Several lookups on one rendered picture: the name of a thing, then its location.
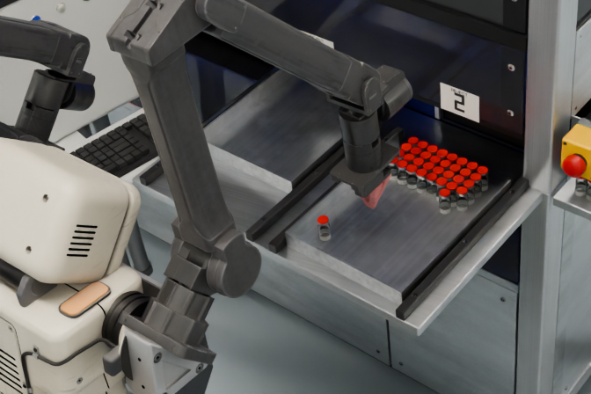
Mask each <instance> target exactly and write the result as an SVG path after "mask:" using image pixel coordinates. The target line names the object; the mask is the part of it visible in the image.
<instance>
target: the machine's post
mask: <svg viewBox="0 0 591 394"><path fill-rule="evenodd" d="M577 10H578V0H529V27H528V53H527V80H526V106H525V133H524V159H523V177H524V178H525V179H528V180H529V188H531V189H534V190H536V191H538V192H540V193H542V194H543V200H542V201H541V202H540V203H539V204H538V206H537V207H536V208H535V209H534V210H533V211H532V212H531V213H530V214H529V216H528V217H527V218H526V219H525V220H524V221H523V222H522V238H521V264H520V291H519V317H518V344H517V370H516V394H551V390H552V377H553V364H554V351H555V338H556V324H557V311H558V285H559V272H560V260H561V246H562V233H563V220H564V209H562V208H558V207H556V206H554V205H553V197H554V196H555V195H556V194H557V192H558V191H559V190H560V189H561V188H562V187H563V186H564V185H565V181H566V174H565V172H564V171H563V169H561V167H560V165H561V150H562V139H563V138H564V137H565V135H566V134H567V133H568V132H569V128H570V115H571V102H572V88H573V63H574V50H575V37H576V24H577Z"/></svg>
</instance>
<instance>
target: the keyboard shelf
mask: <svg viewBox="0 0 591 394"><path fill-rule="evenodd" d="M142 113H144V110H143V108H142V109H140V110H139V111H137V112H135V113H132V114H130V115H129V116H128V117H126V118H124V119H122V120H120V121H118V122H116V123H114V124H113V125H111V126H110V127H108V128H105V129H103V130H101V131H100V132H98V133H97V134H95V135H92V136H91V137H89V138H87V139H86V138H85V137H83V136H82V135H81V134H80V133H79V132H77V131H75V132H73V133H71V134H69V135H67V136H65V137H63V138H62V139H60V140H59V141H57V142H54V143H55V144H57V145H59V146H61V147H63V148H64V149H65V151H66V152H68V153H70V152H72V151H75V150H77V149H79V148H80V147H83V146H84V145H85V144H87V143H88V142H89V143H91V141H93V140H95V139H97V138H99V137H100V136H102V135H104V134H106V133H107V132H109V131H111V130H114V129H115V128H117V127H118V126H121V125H122V124H124V123H125V122H127V121H128V122H129V121H130V120H132V119H133V118H134V117H136V116H138V115H140V114H142ZM136 118H137V117H136ZM158 158H159V156H158V157H155V158H153V159H152V160H150V161H149V162H147V163H146V164H143V165H141V166H140V167H138V168H136V169H134V170H133V171H131V172H129V173H128V174H126V175H124V176H122V177H121V178H120V179H123V180H125V181H127V182H128V183H130V184H132V185H133V181H132V178H133V177H135V176H136V175H137V174H138V173H140V172H141V171H143V170H144V169H145V168H146V167H148V166H149V165H150V164H152V163H153V162H154V161H156V160H157V159H158Z"/></svg>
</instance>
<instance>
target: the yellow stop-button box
mask: <svg viewBox="0 0 591 394"><path fill-rule="evenodd" d="M569 155H576V156H579V157H581V158H582V159H583V160H584V162H585V163H586V166H587V169H586V171H585V172H584V173H583V174H582V175H581V177H582V178H585V179H589V180H591V120H587V119H584V118H581V119H580V120H579V121H578V122H577V124H576V125H575V126H574V127H573V128H572V129H571V130H570V131H569V132H568V133H567V134H566V135H565V137H564V138H563V139H562V150H561V165H560V167H561V169H563V168H562V163H563V161H564V160H565V159H566V157H567V156H569Z"/></svg>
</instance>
